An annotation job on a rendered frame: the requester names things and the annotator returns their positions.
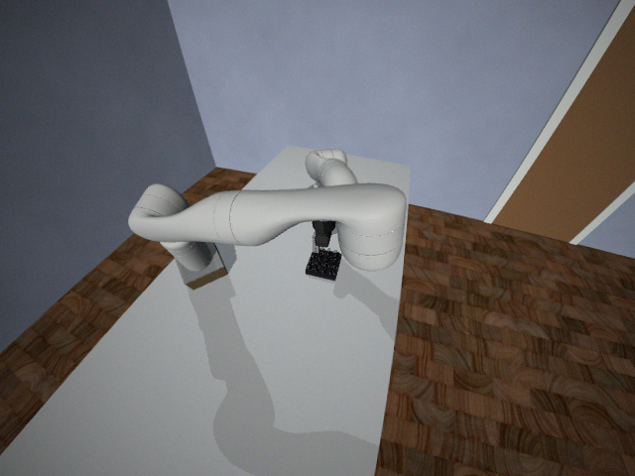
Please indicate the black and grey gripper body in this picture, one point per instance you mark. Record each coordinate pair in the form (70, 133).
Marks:
(323, 232)

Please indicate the black knob box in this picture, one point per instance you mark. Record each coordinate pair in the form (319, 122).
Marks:
(324, 264)

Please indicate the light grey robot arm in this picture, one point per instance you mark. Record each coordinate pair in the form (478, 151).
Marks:
(370, 217)

